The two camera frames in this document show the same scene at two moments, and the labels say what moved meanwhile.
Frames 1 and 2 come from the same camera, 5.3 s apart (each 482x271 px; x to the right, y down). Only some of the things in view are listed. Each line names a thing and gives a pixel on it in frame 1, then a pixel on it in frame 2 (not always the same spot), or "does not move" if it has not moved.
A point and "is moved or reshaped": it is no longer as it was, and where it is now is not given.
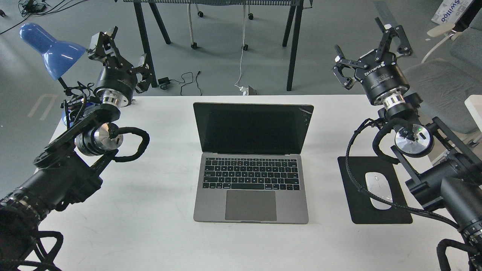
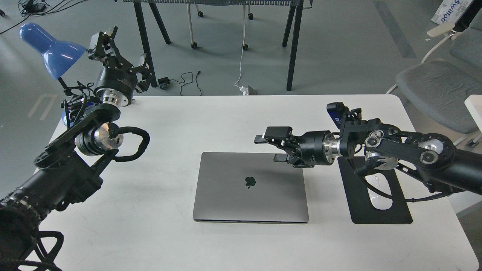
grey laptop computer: x=250 y=170 is moved or reshaped
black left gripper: x=117 y=81 does not move
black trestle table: x=294 y=22 does not move
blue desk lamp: x=59 y=57 does not move
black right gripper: x=383 y=81 to x=309 y=149
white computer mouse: x=377 y=184 does not move
